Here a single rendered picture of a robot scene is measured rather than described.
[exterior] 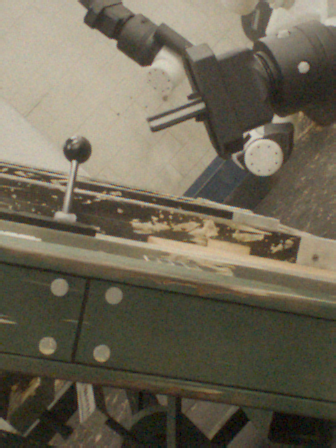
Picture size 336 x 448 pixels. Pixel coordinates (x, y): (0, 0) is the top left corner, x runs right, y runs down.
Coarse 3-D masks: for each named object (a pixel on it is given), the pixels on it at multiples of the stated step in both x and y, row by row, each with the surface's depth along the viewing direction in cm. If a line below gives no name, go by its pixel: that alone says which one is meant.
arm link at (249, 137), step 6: (246, 132) 146; (252, 132) 150; (246, 138) 146; (252, 138) 146; (258, 138) 143; (246, 144) 145; (234, 156) 147; (240, 156) 144; (240, 162) 144; (246, 168) 145
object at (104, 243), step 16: (0, 224) 83; (16, 224) 83; (48, 240) 84; (64, 240) 84; (80, 240) 84; (96, 240) 85; (112, 240) 86; (128, 240) 89; (128, 256) 86; (160, 256) 86; (176, 256) 87; (192, 256) 87; (208, 256) 90; (224, 272) 88; (240, 272) 88; (256, 272) 89; (272, 272) 89; (288, 272) 91; (304, 288) 90; (320, 288) 90
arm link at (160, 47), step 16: (160, 32) 138; (176, 32) 139; (144, 48) 140; (160, 48) 141; (176, 48) 138; (144, 64) 143; (160, 64) 139; (176, 64) 140; (160, 80) 140; (176, 80) 140
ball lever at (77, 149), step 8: (72, 136) 90; (80, 136) 90; (64, 144) 90; (72, 144) 89; (80, 144) 89; (88, 144) 90; (64, 152) 90; (72, 152) 89; (80, 152) 89; (88, 152) 90; (72, 160) 90; (80, 160) 90; (72, 168) 89; (72, 176) 89; (72, 184) 88; (72, 192) 88; (64, 200) 87; (72, 200) 88; (64, 208) 87; (56, 216) 85; (64, 216) 86; (72, 216) 86
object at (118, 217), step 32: (0, 192) 118; (32, 192) 119; (64, 192) 120; (96, 224) 121; (128, 224) 122; (160, 224) 123; (192, 224) 124; (224, 224) 125; (288, 256) 128; (320, 256) 129
